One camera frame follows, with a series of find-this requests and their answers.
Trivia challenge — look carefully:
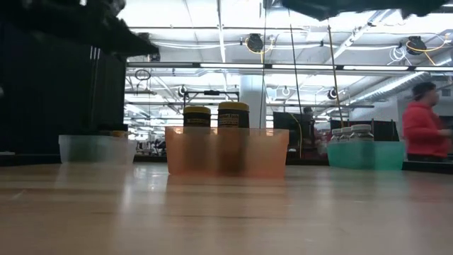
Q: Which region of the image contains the yellow lid dark spice jar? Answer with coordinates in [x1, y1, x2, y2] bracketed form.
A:
[217, 101, 251, 176]
[183, 106, 212, 174]

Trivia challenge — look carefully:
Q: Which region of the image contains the white building pillar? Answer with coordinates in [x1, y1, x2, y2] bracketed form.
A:
[239, 74, 267, 128]

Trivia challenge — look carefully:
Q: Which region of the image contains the orange translucent plastic bin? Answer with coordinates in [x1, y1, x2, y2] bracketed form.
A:
[165, 126, 289, 179]

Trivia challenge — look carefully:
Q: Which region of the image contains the long ceiling light bar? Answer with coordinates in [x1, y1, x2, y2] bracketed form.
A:
[126, 62, 453, 72]

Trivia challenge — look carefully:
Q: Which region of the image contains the person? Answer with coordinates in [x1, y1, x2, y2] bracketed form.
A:
[402, 81, 453, 163]
[302, 106, 316, 142]

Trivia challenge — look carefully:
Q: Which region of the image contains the teal plastic bin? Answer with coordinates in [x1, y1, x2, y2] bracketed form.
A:
[326, 140, 406, 171]

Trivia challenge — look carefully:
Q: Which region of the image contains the clear plastic bin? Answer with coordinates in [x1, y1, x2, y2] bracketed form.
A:
[58, 133, 138, 165]

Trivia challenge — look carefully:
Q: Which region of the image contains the black curtain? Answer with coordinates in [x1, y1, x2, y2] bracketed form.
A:
[0, 21, 127, 166]

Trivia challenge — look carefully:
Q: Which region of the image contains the black hanging cable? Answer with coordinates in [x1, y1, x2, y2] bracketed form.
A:
[289, 19, 304, 123]

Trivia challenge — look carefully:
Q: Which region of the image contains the black ceiling cable reel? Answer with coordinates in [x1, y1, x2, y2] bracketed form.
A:
[246, 33, 263, 53]
[406, 35, 428, 56]

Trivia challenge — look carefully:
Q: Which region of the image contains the yellow hanging cable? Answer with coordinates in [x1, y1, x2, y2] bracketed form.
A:
[326, 19, 346, 129]

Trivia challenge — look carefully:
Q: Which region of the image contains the silver ventilation duct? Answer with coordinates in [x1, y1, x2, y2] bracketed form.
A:
[348, 58, 453, 104]

